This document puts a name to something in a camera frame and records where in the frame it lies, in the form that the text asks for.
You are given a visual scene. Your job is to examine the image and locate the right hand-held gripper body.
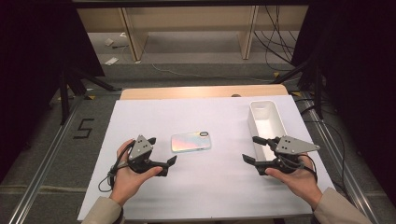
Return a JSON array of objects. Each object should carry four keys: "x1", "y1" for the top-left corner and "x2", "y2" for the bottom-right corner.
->
[{"x1": 264, "y1": 135, "x2": 320, "y2": 175}]

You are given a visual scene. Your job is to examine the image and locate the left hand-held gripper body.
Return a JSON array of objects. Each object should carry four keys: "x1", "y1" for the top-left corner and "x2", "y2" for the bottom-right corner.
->
[{"x1": 128, "y1": 134, "x2": 157, "y2": 175}]

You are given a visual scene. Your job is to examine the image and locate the white plastic bin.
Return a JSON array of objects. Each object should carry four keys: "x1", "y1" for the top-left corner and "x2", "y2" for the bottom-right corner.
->
[{"x1": 247, "y1": 100, "x2": 289, "y2": 162}]

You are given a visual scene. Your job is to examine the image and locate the iridescent phone case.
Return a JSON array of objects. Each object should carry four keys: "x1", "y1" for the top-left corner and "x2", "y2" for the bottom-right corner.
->
[{"x1": 170, "y1": 131, "x2": 212, "y2": 154}]

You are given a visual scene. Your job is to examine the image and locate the person's left hand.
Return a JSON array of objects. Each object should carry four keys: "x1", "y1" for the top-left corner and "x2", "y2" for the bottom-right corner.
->
[{"x1": 109, "y1": 138, "x2": 163, "y2": 206}]

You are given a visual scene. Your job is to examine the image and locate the person's right hand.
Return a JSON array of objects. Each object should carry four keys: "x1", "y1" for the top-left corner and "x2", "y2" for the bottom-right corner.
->
[{"x1": 264, "y1": 153, "x2": 324, "y2": 210}]

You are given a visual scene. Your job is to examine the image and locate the white board sheet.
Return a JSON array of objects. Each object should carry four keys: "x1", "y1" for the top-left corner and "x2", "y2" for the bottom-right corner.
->
[{"x1": 77, "y1": 94, "x2": 335, "y2": 222}]

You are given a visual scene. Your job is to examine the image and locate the black metal stand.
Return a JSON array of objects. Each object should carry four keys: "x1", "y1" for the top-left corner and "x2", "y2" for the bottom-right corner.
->
[
  {"x1": 270, "y1": 52, "x2": 325, "y2": 120},
  {"x1": 59, "y1": 66, "x2": 120, "y2": 125}
]

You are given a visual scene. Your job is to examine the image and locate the wooden table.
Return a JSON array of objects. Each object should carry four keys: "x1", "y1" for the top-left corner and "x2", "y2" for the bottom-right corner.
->
[{"x1": 120, "y1": 83, "x2": 290, "y2": 101}]

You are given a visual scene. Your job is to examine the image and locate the black curtain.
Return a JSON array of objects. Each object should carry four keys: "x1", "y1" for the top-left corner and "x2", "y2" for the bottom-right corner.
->
[
  {"x1": 0, "y1": 0, "x2": 106, "y2": 185},
  {"x1": 290, "y1": 0, "x2": 396, "y2": 200}
]

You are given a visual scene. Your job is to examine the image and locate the pale wooden desk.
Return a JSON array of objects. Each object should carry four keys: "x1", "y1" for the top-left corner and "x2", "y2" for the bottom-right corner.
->
[{"x1": 76, "y1": 4, "x2": 309, "y2": 62}]

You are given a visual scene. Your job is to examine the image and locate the left hand-held gripper black cable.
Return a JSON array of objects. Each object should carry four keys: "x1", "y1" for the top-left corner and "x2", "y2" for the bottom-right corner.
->
[{"x1": 98, "y1": 140, "x2": 136, "y2": 193}]

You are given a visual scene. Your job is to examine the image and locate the black floor cable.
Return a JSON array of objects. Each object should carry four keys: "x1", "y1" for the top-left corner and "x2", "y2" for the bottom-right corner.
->
[{"x1": 300, "y1": 97, "x2": 348, "y2": 188}]

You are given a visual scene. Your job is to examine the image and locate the aluminium floor rail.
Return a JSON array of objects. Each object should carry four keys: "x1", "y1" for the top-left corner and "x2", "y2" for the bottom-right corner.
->
[
  {"x1": 300, "y1": 91, "x2": 379, "y2": 224},
  {"x1": 7, "y1": 96, "x2": 82, "y2": 224}
]

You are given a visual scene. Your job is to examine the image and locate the thin white floor cable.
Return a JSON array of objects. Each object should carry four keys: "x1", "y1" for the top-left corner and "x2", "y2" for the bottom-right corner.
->
[{"x1": 151, "y1": 63, "x2": 275, "y2": 83}]

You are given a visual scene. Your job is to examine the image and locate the tangle of black cables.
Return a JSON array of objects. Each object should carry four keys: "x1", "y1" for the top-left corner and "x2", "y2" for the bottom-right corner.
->
[{"x1": 253, "y1": 4, "x2": 297, "y2": 71}]

